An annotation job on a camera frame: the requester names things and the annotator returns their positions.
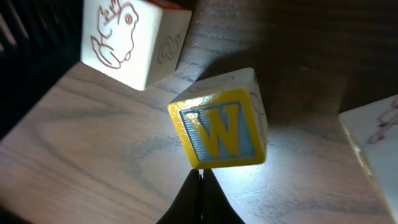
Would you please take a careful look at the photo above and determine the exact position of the yellow block letter O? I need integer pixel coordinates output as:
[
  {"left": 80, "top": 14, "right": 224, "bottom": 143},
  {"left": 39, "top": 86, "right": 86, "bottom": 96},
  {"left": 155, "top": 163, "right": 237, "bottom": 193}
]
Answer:
[{"left": 167, "top": 67, "right": 268, "bottom": 169}]

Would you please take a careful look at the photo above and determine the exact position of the white block green side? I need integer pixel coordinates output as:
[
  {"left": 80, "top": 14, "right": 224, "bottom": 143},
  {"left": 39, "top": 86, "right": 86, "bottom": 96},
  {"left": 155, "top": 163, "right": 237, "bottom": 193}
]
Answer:
[{"left": 80, "top": 0, "right": 192, "bottom": 91}]

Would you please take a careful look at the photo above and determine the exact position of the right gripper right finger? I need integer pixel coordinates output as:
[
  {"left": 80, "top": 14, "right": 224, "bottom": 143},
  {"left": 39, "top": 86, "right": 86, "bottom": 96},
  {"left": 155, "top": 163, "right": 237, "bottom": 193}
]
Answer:
[{"left": 201, "top": 169, "right": 244, "bottom": 224}]

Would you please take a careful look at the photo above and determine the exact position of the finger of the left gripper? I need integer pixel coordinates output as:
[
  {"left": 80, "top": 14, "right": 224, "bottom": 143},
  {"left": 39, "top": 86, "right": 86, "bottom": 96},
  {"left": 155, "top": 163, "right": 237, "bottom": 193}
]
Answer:
[{"left": 1, "top": 0, "right": 83, "bottom": 137}]

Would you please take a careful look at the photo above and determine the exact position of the white ladybug block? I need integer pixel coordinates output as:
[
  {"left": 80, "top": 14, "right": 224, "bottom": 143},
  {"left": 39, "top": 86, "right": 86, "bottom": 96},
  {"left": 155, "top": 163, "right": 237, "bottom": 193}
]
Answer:
[{"left": 338, "top": 95, "right": 397, "bottom": 223}]

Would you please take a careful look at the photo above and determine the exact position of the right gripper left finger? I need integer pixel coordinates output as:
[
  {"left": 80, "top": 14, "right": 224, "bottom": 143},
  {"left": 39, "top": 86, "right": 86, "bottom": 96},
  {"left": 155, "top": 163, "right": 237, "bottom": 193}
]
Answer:
[{"left": 157, "top": 169, "right": 201, "bottom": 224}]

